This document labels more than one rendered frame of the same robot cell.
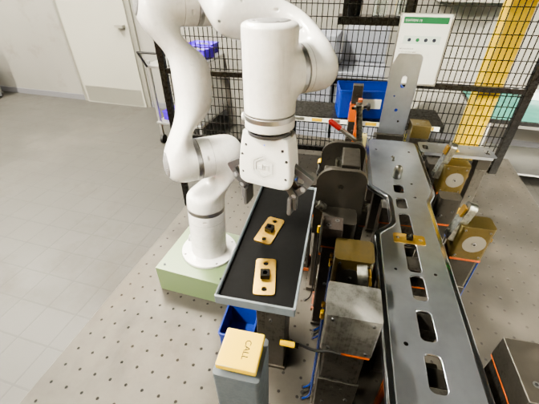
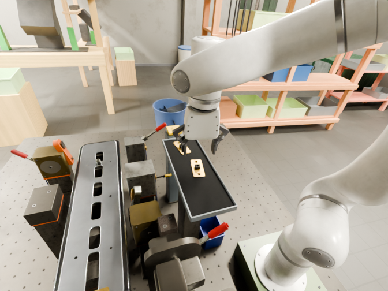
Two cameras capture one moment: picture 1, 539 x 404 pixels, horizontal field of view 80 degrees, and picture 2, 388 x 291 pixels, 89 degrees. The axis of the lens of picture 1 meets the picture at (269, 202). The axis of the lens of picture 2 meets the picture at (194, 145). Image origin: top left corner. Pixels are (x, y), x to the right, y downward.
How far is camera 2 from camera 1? 0.96 m
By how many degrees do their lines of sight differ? 101
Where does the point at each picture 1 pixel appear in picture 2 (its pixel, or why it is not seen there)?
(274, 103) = not seen: hidden behind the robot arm
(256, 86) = not seen: hidden behind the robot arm
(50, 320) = (359, 273)
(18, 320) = (369, 261)
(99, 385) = (245, 190)
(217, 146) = (312, 212)
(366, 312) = (133, 165)
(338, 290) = (148, 170)
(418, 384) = (107, 182)
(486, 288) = not seen: outside the picture
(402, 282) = (107, 235)
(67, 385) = (255, 185)
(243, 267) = (194, 148)
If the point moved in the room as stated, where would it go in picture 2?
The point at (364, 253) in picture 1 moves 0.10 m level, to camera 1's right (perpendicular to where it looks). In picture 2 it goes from (137, 211) to (103, 226)
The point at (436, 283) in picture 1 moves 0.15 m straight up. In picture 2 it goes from (78, 247) to (61, 218)
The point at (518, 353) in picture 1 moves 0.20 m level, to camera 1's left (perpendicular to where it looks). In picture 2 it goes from (47, 203) to (109, 183)
